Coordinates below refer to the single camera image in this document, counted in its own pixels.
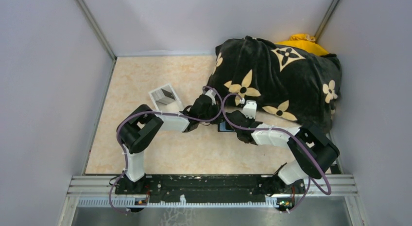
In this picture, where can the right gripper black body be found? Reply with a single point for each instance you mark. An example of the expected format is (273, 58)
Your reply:
(251, 120)

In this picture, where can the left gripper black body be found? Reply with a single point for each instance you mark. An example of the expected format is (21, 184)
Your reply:
(213, 112)

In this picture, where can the black leather card holder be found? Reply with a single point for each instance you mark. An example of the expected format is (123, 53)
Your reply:
(225, 127)

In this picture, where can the white plastic card tray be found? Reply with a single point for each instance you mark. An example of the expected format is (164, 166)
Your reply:
(170, 108)

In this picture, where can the black floral plush blanket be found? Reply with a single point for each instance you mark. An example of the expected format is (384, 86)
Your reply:
(285, 81)

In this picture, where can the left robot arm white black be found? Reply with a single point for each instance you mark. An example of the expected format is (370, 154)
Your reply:
(138, 130)

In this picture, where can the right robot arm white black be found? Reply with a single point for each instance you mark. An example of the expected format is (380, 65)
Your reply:
(313, 151)

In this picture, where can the grey cards in tray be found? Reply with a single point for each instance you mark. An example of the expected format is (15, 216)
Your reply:
(163, 96)

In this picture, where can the yellow cloth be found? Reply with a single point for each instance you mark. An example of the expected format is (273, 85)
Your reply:
(305, 42)

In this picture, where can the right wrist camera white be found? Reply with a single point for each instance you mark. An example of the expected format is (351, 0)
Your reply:
(249, 109)

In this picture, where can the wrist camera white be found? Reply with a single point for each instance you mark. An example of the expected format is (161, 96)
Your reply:
(249, 109)
(211, 94)

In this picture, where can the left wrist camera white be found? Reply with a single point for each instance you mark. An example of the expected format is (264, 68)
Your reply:
(211, 94)

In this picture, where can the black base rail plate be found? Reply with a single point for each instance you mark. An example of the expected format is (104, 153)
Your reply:
(242, 188)

